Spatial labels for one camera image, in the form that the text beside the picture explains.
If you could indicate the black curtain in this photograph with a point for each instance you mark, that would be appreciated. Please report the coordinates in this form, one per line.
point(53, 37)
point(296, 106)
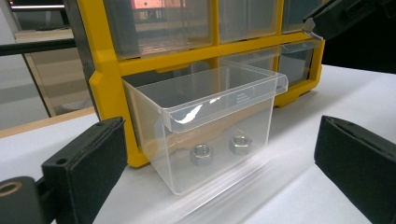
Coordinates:
point(361, 53)

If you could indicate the clear plastic drawer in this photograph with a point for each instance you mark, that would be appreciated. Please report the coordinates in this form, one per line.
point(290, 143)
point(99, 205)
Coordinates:
point(218, 124)

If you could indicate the wooden board under table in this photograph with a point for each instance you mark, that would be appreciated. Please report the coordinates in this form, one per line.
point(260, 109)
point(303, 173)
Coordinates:
point(37, 123)

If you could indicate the silver hex nut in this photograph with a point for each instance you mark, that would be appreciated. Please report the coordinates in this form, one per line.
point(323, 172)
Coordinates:
point(201, 154)
point(240, 144)

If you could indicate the grid of clear drawers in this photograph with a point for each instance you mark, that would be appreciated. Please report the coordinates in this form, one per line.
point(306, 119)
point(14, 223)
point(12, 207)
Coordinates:
point(162, 28)

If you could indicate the yellow black drawer organizer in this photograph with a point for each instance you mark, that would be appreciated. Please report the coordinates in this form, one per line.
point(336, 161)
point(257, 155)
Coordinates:
point(107, 84)

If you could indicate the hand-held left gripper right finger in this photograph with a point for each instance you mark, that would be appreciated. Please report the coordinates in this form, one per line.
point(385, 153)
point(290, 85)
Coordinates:
point(361, 168)

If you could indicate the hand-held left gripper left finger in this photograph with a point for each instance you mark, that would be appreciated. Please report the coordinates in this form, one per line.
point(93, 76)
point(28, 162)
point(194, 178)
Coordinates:
point(90, 168)

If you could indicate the black horizontal bar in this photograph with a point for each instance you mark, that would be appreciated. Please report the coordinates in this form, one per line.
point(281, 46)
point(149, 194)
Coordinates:
point(34, 47)

